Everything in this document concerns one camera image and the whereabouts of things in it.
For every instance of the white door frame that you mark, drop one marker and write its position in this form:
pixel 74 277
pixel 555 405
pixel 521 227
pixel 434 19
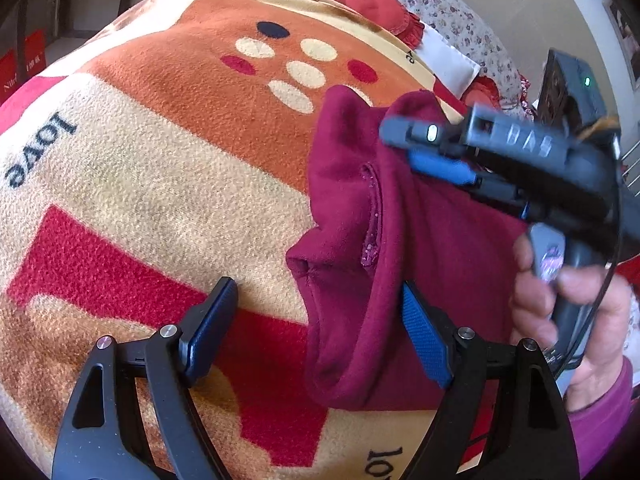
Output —
pixel 585 0

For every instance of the person's right forearm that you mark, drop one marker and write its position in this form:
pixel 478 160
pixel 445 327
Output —
pixel 605 435

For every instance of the dark carved wooden headboard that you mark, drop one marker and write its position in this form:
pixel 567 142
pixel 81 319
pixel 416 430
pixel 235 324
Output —
pixel 550 90

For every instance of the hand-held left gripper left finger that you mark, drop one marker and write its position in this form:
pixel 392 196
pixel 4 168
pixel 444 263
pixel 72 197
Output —
pixel 210 330

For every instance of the maroon garment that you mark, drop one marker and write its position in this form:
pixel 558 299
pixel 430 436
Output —
pixel 400 240

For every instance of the red paper bag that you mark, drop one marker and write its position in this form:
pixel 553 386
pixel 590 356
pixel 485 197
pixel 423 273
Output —
pixel 10 75
pixel 35 50

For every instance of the printed fleece blanket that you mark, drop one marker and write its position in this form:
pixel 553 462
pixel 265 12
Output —
pixel 150 170

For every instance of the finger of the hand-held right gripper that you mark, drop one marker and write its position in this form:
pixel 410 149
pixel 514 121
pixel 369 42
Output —
pixel 405 130
pixel 440 167

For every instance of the person's right hand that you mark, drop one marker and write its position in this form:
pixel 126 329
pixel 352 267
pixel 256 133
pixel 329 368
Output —
pixel 607 340

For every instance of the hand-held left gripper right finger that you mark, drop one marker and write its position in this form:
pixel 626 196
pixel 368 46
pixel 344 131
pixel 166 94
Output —
pixel 425 335

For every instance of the white pillow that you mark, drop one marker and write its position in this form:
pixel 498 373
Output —
pixel 445 60

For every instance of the floral pillow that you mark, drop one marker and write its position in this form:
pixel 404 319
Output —
pixel 450 5

